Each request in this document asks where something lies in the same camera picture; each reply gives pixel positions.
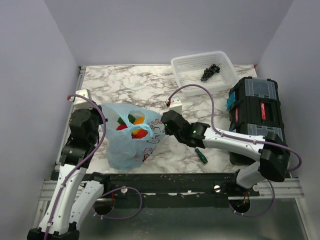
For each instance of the blue plastic bag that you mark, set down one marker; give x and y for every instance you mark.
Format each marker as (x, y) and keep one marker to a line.
(125, 153)

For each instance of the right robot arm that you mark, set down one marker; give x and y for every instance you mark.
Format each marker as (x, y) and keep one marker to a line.
(270, 154)

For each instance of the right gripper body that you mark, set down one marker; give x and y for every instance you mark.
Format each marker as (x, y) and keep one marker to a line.
(167, 132)

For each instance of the green handled screwdriver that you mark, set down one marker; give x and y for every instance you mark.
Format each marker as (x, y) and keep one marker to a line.
(201, 156)

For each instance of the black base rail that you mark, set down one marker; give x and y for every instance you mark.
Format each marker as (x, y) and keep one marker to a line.
(128, 191)

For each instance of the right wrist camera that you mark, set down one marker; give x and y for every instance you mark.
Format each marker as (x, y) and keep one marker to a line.
(175, 104)

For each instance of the black toolbox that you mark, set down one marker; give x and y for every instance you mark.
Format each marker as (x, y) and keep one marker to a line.
(254, 108)

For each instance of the white plastic basket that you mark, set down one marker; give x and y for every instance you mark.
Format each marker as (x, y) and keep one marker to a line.
(188, 71)

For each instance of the dark fake grape bunch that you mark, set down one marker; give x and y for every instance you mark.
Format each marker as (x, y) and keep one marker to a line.
(209, 72)

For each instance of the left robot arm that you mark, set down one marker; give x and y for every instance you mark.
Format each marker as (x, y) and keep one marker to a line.
(72, 160)

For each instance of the orange yellow fake fruit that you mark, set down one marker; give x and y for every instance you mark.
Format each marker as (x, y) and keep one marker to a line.
(139, 133)

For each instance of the red fake fruit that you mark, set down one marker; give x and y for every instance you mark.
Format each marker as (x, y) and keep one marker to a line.
(121, 127)

